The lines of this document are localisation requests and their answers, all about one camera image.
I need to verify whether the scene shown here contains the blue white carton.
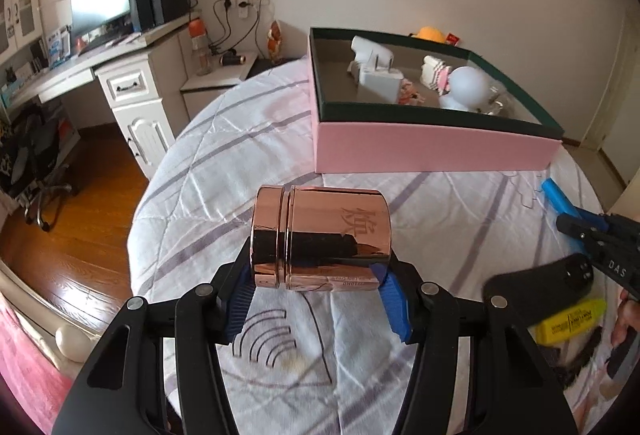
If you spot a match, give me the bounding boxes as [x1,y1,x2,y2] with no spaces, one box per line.
[45,27,71,66]

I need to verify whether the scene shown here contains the black pearl hair clip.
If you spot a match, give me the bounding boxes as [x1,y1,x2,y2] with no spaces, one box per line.
[545,332,617,393]

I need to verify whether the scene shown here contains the white striped quilt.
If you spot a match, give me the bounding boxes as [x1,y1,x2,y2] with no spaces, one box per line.
[125,60,622,435]

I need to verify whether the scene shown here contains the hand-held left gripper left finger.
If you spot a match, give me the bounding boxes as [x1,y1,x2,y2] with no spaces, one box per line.
[52,240,257,435]

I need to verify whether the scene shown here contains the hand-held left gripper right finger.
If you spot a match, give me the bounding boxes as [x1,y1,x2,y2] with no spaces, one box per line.
[369,249,576,435]

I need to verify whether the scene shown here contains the yellow highlighter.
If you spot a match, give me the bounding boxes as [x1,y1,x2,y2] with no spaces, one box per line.
[534,297,607,346]

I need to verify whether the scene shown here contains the person's right hand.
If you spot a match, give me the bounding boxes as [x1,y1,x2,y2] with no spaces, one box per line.
[613,291,640,352]

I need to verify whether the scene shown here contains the white side table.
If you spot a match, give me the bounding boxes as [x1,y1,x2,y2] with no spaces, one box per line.
[179,52,259,126]

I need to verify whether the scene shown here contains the white cone-shaped plug adapter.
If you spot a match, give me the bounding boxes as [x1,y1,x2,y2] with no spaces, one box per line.
[350,35,394,66]

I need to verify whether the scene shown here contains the black keyboard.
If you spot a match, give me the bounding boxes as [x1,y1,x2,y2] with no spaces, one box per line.
[77,31,133,56]

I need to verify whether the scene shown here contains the orange octopus plush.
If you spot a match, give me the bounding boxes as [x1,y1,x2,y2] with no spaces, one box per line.
[410,26,448,44]

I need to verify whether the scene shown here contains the pink bottle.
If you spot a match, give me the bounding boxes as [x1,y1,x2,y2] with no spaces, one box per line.
[187,18,211,76]

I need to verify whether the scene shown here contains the black remote control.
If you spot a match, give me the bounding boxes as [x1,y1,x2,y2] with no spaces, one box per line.
[482,253,594,307]

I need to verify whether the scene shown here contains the white square charger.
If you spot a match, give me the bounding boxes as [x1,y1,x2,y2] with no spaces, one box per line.
[348,60,406,104]

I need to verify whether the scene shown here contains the white bed frame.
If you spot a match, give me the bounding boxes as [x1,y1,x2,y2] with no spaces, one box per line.
[0,259,99,362]

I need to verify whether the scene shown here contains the white desk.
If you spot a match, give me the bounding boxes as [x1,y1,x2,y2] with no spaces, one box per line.
[0,21,195,182]

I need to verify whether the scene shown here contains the white glass-door cabinet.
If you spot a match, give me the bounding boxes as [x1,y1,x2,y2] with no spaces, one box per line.
[0,0,44,82]

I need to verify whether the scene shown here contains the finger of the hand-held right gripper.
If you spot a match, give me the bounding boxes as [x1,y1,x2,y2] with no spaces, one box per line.
[577,209,621,233]
[556,213,608,261]

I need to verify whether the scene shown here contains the rose gold jar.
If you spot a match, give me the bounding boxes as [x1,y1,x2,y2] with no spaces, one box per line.
[250,184,393,291]

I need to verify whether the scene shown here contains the wall power outlets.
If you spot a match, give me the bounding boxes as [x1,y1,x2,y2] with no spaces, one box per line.
[220,0,271,18]

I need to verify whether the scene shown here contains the anatomical torso model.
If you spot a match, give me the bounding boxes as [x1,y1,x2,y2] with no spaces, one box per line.
[267,20,286,64]

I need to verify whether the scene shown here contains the clear plastic hair clip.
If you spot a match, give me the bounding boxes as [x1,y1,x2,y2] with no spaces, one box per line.
[485,86,518,116]

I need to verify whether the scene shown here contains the white round night light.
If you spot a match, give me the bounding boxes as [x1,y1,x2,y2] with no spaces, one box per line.
[439,66,490,110]

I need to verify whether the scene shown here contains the white door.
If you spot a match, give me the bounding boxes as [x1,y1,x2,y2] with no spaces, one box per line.
[600,9,632,156]

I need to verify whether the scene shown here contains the grey printed garment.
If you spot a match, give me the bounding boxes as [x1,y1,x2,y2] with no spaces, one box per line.
[0,117,23,196]

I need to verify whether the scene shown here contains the bright pink blanket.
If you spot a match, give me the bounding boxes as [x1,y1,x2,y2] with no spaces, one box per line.
[0,295,72,435]

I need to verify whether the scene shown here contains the pink storage box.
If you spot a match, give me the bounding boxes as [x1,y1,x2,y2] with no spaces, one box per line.
[306,27,566,174]

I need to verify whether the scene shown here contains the black office chair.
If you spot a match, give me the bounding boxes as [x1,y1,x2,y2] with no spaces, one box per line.
[0,109,82,234]

